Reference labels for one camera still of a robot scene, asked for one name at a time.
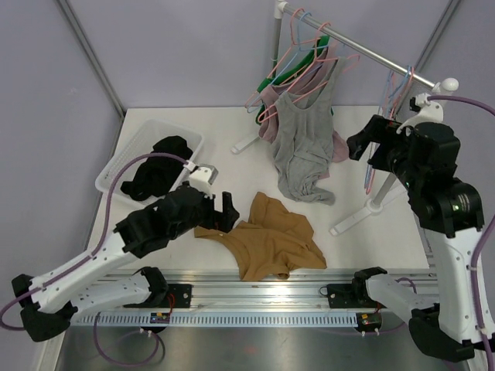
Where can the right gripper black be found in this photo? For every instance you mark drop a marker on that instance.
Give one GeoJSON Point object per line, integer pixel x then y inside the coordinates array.
{"type": "Point", "coordinates": [358, 143]}

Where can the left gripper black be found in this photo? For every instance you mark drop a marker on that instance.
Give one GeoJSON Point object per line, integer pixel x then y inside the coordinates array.
{"type": "Point", "coordinates": [229, 214]}

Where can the brown tank top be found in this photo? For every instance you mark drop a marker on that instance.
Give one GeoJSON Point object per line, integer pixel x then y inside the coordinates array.
{"type": "Point", "coordinates": [273, 242]}

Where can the grey tank top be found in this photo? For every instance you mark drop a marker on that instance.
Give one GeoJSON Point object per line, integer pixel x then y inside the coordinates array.
{"type": "Point", "coordinates": [303, 147]}

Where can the blue hanger of brown top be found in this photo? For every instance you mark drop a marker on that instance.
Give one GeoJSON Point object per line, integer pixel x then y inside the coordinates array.
{"type": "Point", "coordinates": [390, 96]}

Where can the black tank top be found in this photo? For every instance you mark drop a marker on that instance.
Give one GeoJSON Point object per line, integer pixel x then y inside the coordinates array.
{"type": "Point", "coordinates": [156, 176]}

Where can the pink hanger of grey top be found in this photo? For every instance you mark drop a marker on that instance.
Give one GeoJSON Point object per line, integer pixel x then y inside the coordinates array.
{"type": "Point", "coordinates": [312, 78]}

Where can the pink hanger of black top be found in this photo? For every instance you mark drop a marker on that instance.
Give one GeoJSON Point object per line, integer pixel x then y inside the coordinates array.
{"type": "Point", "coordinates": [398, 92]}

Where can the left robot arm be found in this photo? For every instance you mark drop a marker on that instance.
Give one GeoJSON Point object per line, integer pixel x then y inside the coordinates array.
{"type": "Point", "coordinates": [52, 301]}

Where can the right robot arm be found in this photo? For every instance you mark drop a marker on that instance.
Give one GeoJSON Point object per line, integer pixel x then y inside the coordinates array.
{"type": "Point", "coordinates": [422, 157]}

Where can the pink tank top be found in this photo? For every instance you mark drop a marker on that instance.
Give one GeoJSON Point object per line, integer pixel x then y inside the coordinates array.
{"type": "Point", "coordinates": [340, 151]}

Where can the blue hanger of green top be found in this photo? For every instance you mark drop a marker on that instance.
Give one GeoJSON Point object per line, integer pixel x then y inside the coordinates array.
{"type": "Point", "coordinates": [298, 47]}

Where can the pink empty hanger far left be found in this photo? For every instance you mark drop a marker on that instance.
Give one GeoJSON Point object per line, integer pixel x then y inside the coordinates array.
{"type": "Point", "coordinates": [275, 58]}

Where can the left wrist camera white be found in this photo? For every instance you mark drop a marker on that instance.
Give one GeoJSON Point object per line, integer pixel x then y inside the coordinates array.
{"type": "Point", "coordinates": [202, 179]}

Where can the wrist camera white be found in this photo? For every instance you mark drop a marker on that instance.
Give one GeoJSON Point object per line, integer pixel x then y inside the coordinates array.
{"type": "Point", "coordinates": [202, 179]}
{"type": "Point", "coordinates": [426, 111]}

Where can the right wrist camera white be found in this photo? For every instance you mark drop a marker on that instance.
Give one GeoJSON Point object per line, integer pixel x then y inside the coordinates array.
{"type": "Point", "coordinates": [426, 111]}

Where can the white cable duct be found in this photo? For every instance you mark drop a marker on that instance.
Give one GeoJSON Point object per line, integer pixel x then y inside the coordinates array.
{"type": "Point", "coordinates": [218, 319]}

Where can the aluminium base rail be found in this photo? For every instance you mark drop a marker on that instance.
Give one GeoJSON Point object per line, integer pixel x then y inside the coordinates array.
{"type": "Point", "coordinates": [223, 290]}

